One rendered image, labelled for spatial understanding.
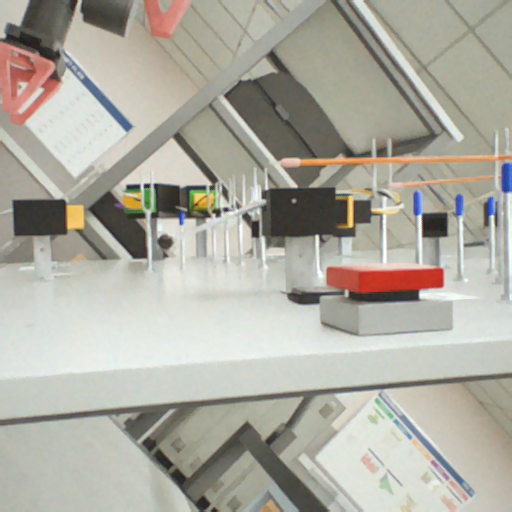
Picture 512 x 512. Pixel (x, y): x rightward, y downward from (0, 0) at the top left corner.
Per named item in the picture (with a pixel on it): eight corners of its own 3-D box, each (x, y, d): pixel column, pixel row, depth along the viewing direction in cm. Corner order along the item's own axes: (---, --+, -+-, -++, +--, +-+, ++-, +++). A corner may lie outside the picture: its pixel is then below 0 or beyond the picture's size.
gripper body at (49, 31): (62, 81, 94) (80, 31, 95) (54, 54, 84) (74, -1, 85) (14, 64, 93) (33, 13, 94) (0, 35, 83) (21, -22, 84)
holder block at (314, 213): (261, 236, 61) (260, 190, 60) (323, 234, 62) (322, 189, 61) (270, 236, 56) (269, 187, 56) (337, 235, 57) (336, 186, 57)
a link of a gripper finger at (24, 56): (41, 132, 91) (64, 65, 92) (33, 117, 84) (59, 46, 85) (-11, 113, 90) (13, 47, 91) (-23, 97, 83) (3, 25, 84)
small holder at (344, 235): (311, 255, 138) (311, 224, 138) (349, 254, 140) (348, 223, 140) (320, 256, 134) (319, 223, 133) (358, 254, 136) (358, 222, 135)
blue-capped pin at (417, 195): (407, 289, 60) (405, 191, 60) (423, 289, 61) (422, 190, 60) (414, 291, 59) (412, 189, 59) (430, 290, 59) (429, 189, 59)
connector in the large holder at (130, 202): (156, 212, 125) (155, 189, 124) (148, 211, 122) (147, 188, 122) (128, 213, 127) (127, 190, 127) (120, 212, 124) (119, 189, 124)
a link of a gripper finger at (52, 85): (44, 137, 93) (66, 72, 94) (36, 123, 86) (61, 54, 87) (-7, 119, 92) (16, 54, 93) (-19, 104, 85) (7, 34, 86)
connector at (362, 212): (308, 224, 61) (308, 201, 60) (359, 224, 62) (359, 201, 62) (320, 223, 58) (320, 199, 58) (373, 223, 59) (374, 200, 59)
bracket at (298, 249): (280, 292, 61) (278, 236, 61) (306, 291, 62) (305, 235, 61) (292, 297, 57) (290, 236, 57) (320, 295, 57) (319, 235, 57)
